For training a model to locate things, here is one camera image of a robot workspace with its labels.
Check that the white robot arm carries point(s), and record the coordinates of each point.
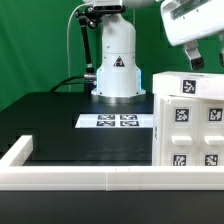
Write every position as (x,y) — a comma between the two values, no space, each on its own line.
(118,79)

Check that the small white cabinet block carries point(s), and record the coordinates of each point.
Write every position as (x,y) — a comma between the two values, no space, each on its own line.
(189,84)

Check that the white cabinet body box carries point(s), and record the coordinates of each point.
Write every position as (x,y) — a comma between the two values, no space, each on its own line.
(157,125)

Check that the white door panel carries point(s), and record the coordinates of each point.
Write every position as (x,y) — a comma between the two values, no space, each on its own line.
(211,136)
(179,132)

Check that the black camera on mount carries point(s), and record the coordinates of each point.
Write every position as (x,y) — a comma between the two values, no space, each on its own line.
(107,6)

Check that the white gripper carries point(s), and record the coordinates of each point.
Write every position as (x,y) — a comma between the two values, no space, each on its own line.
(185,21)

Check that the white flat base plate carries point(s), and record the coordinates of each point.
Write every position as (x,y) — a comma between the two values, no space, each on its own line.
(114,121)

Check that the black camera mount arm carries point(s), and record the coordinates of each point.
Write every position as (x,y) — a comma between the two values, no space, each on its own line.
(87,18)

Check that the white U-shaped frame wall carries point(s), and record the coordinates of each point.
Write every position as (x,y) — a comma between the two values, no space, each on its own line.
(16,175)

